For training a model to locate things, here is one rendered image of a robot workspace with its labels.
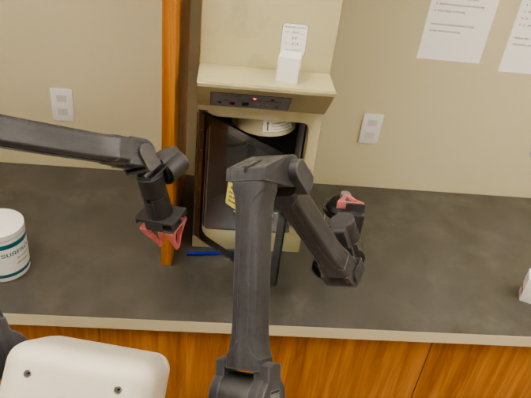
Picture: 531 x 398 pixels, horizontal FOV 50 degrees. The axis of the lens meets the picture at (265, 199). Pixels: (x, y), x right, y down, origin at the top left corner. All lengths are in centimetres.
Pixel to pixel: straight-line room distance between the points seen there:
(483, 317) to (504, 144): 74
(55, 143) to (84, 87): 88
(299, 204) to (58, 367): 49
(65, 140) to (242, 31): 51
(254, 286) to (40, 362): 33
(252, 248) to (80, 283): 78
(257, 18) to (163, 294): 74
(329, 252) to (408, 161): 100
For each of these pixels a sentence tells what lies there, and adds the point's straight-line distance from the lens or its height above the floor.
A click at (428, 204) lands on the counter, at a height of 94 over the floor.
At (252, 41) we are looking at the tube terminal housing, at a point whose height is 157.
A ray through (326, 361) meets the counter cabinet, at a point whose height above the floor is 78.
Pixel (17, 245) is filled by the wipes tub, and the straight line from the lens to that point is 160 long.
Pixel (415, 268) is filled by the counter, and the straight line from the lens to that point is 179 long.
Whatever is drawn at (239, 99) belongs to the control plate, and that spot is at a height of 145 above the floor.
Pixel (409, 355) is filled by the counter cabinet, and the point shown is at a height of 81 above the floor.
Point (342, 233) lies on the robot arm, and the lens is 128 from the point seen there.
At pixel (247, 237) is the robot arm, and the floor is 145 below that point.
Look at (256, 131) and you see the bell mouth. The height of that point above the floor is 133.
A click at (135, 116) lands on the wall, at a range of 199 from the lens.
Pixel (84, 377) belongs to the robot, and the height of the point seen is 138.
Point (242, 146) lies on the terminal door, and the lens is 139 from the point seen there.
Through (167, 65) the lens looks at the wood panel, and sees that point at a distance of 134.
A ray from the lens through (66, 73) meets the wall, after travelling 198.
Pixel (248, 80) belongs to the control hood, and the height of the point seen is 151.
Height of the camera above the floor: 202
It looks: 34 degrees down
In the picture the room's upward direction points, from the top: 7 degrees clockwise
